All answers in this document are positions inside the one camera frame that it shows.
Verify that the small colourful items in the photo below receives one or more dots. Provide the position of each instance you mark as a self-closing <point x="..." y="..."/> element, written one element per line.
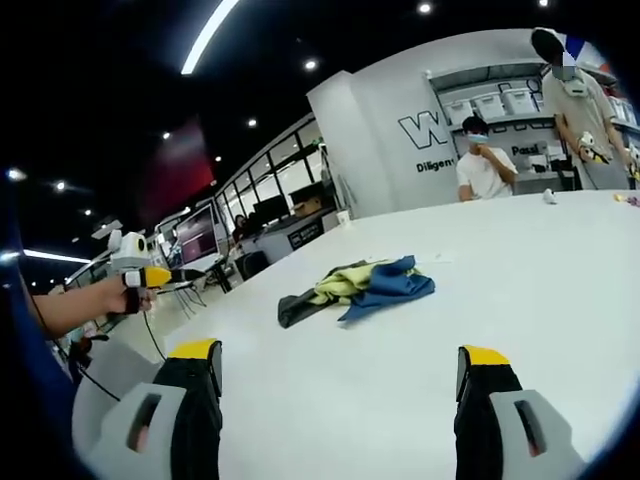
<point x="629" y="200"/>

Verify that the black office chair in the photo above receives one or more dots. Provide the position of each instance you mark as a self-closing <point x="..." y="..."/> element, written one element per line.
<point x="251" y="264"/>

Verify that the cardboard box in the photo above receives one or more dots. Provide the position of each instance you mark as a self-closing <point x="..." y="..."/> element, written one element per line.
<point x="306" y="205"/>

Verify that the long ceiling light strip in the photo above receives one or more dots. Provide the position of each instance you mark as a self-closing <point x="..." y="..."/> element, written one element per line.
<point x="209" y="32"/>

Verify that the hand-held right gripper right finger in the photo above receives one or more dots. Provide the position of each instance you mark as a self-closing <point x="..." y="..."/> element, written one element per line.
<point x="520" y="420"/>

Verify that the computer monitor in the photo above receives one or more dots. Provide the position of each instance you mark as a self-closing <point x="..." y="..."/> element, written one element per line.
<point x="199" y="235"/>

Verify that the blue yellow grey garment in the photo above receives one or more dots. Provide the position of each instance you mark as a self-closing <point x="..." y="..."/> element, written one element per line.
<point x="385" y="287"/>

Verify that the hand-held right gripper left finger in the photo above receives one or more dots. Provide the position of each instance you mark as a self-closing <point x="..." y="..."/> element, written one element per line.
<point x="150" y="425"/>

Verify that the person's blue clothing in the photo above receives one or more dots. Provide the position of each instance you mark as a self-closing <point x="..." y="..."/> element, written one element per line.
<point x="35" y="350"/>

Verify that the person's left hand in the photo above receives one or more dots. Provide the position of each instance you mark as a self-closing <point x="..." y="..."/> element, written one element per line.
<point x="120" y="299"/>

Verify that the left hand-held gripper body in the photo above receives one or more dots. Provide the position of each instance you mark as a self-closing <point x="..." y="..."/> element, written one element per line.
<point x="127" y="252"/>

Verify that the white paper cup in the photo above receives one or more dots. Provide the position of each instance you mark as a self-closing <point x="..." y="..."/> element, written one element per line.
<point x="344" y="218"/>

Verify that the white storage box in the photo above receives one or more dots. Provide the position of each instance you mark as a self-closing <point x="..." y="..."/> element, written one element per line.
<point x="457" y="111"/>
<point x="517" y="100"/>
<point x="489" y="106"/>

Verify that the small white object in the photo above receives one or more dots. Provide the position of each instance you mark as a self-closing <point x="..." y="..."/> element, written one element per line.
<point x="550" y="196"/>

